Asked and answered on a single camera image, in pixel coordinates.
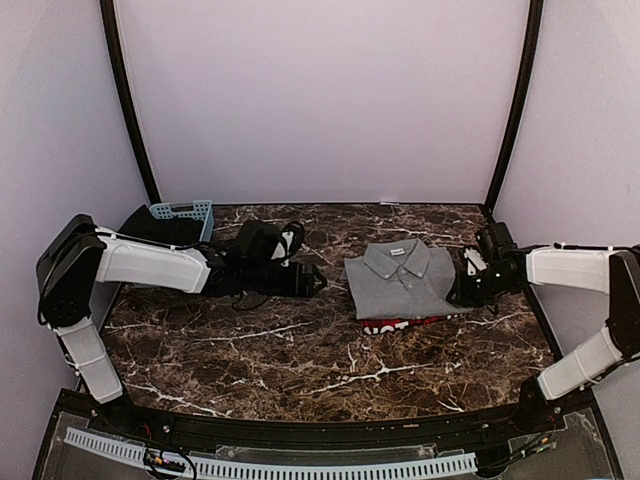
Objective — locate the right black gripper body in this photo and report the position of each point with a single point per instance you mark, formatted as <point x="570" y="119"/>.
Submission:
<point x="482" y="291"/>

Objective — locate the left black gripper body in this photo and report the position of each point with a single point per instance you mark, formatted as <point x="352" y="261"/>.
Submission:
<point x="259" y="279"/>

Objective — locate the light blue plastic basket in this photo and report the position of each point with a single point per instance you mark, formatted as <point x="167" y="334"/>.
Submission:
<point x="201" y="210"/>

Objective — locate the grey long sleeve shirt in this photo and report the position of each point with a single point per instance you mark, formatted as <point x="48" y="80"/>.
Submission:
<point x="404" y="280"/>

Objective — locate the red black plaid shirt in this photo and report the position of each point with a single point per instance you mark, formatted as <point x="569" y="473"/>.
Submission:
<point x="383" y="326"/>

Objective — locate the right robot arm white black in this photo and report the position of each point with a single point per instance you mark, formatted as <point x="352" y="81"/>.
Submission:
<point x="595" y="289"/>

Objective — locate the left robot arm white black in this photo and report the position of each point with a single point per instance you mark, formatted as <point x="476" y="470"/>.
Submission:
<point x="84" y="255"/>

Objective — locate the black garment in basket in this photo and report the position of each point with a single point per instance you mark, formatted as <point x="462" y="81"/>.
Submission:
<point x="155" y="227"/>

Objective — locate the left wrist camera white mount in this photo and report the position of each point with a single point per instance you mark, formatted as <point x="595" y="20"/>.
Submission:
<point x="259" y="244"/>

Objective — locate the black curved front rail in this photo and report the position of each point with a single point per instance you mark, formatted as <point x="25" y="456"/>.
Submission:
<point x="196" y="432"/>

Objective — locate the white slotted cable duct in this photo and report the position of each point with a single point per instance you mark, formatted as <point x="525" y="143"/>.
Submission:
<point x="253" y="463"/>

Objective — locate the black right corner post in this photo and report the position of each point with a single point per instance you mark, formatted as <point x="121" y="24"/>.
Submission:
<point x="516" y="111"/>

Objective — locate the black corner post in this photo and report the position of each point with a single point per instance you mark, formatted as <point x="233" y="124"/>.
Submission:
<point x="126" y="100"/>
<point x="516" y="111"/>

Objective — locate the black left corner post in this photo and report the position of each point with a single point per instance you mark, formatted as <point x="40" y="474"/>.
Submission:
<point x="126" y="100"/>

